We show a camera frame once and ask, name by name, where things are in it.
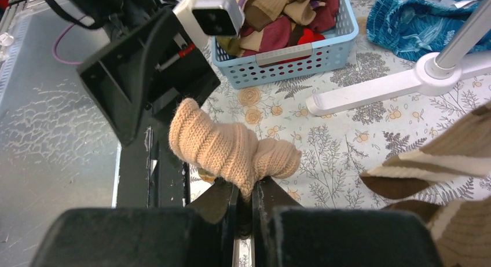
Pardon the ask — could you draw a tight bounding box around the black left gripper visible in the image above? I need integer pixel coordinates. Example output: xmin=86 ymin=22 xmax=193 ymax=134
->
xmin=77 ymin=8 xmax=221 ymax=146

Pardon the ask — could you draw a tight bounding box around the light blue sock basket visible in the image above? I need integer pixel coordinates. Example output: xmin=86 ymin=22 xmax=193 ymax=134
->
xmin=209 ymin=0 xmax=359 ymax=89

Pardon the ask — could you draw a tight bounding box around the pile of assorted socks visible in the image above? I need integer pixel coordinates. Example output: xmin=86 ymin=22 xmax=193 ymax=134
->
xmin=216 ymin=0 xmax=339 ymax=57

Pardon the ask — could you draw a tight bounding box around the blue patterned cloth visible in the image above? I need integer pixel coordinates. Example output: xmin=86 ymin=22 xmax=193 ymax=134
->
xmin=366 ymin=0 xmax=481 ymax=61

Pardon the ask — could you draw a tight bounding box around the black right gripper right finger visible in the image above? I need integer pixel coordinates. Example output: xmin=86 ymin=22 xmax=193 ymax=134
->
xmin=252 ymin=177 xmax=442 ymax=266

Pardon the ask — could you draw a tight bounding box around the floral patterned table mat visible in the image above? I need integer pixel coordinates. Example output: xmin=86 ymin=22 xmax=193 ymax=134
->
xmin=202 ymin=0 xmax=490 ymax=210

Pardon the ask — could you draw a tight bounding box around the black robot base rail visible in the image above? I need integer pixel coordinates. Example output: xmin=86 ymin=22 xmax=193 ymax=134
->
xmin=113 ymin=105 xmax=190 ymax=208

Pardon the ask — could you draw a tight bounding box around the beige knitted sock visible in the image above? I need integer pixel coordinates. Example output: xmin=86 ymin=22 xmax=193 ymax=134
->
xmin=168 ymin=98 xmax=302 ymax=200

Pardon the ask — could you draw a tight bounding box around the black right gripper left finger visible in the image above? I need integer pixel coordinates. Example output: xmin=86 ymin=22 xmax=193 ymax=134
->
xmin=31 ymin=179 xmax=240 ymax=266

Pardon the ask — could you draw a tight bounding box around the silver white drying rack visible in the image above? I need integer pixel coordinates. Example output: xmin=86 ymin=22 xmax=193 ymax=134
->
xmin=306 ymin=0 xmax=490 ymax=116

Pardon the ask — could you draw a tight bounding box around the brown striped sock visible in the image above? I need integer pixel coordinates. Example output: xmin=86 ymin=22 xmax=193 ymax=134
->
xmin=385 ymin=197 xmax=490 ymax=266
xmin=360 ymin=103 xmax=490 ymax=199

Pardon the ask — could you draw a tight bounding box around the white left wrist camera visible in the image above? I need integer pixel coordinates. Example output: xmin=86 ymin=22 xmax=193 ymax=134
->
xmin=173 ymin=0 xmax=244 ymax=49

